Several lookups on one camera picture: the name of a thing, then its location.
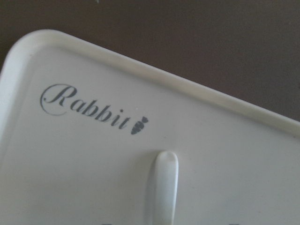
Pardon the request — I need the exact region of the white ceramic spoon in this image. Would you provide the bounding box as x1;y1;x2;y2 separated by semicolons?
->
144;151;179;225

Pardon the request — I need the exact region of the cream rabbit tray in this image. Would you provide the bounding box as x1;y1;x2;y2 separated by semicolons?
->
0;30;300;225

